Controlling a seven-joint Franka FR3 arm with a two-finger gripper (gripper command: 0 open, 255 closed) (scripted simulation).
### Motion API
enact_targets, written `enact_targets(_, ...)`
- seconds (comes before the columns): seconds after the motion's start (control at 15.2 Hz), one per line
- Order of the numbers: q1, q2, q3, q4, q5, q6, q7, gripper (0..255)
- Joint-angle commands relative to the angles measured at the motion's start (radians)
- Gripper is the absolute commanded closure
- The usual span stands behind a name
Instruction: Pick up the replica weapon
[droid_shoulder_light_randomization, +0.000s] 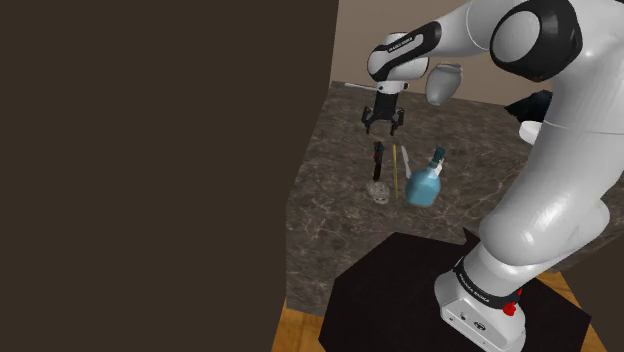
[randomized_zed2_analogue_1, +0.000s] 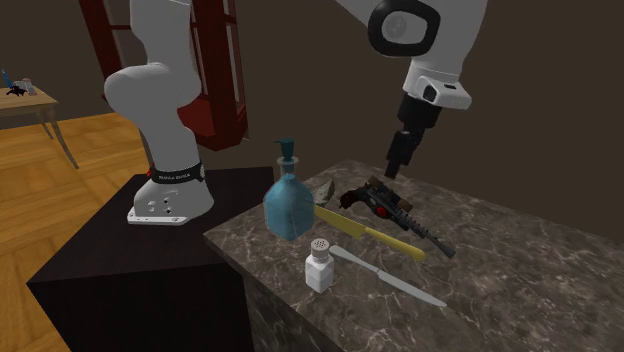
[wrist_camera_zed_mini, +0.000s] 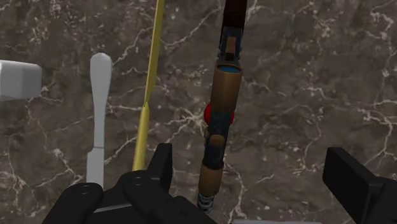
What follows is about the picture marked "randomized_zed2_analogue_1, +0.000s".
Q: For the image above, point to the blue soap dispenser bottle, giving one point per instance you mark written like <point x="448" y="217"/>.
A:
<point x="288" y="209"/>

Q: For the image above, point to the silver table knife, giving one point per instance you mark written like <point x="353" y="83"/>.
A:
<point x="385" y="277"/>

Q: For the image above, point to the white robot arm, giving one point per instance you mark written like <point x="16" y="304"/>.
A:
<point x="166" y="97"/>

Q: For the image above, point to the wooden side table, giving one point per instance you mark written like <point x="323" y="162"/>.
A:
<point x="24" y="103"/>

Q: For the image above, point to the yellow knife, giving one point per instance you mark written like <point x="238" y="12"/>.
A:
<point x="348" y="225"/>

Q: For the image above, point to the white salt shaker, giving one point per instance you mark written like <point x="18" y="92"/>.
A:
<point x="319" y="273"/>

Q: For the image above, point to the black toy gun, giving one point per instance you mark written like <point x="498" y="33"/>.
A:
<point x="385" y="202"/>

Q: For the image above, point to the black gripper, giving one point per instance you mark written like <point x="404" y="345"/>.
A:
<point x="417" y="119"/>

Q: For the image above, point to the dark robot stand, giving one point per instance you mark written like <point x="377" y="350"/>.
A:
<point x="122" y="273"/>

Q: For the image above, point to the grey stone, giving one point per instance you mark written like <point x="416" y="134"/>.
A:
<point x="323" y="193"/>

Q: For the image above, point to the red cabinet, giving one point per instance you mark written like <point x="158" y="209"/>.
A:
<point x="219" y="97"/>

